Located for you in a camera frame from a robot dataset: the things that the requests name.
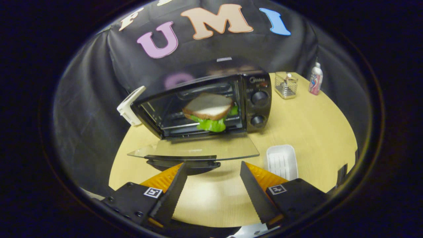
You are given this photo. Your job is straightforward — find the sandwich with lettuce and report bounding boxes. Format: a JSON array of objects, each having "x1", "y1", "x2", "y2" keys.
[{"x1": 182, "y1": 93, "x2": 239, "y2": 133}]

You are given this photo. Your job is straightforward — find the white bread toaster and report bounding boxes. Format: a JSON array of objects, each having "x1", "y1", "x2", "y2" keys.
[{"x1": 117, "y1": 86, "x2": 147, "y2": 126}]

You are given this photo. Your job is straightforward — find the white plastic tray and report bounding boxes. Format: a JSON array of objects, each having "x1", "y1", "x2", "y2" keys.
[{"x1": 266, "y1": 144, "x2": 299, "y2": 181}]

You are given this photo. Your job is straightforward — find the small dark object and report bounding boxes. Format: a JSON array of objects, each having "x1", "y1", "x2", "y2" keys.
[{"x1": 336, "y1": 164, "x2": 348, "y2": 185}]

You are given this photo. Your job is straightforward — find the black backdrop cloth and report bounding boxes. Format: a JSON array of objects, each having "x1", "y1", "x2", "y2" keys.
[{"x1": 53, "y1": 0, "x2": 372, "y2": 199}]

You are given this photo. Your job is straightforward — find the silver and pink bottle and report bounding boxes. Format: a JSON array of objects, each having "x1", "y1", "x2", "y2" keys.
[{"x1": 309, "y1": 58, "x2": 324, "y2": 96}]

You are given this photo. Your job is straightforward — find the black toaster oven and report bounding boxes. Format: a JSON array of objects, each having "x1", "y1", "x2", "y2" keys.
[{"x1": 127, "y1": 57, "x2": 272, "y2": 176}]

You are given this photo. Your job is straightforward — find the clear wire basket holder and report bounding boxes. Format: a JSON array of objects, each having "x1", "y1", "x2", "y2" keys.
[{"x1": 275, "y1": 72, "x2": 298, "y2": 99}]

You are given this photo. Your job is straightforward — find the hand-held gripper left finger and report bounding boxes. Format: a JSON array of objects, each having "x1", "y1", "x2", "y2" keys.
[{"x1": 101, "y1": 162, "x2": 188, "y2": 228}]

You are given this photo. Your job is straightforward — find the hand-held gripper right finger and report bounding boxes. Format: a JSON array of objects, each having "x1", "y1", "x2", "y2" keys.
[{"x1": 240, "y1": 161, "x2": 329, "y2": 230}]

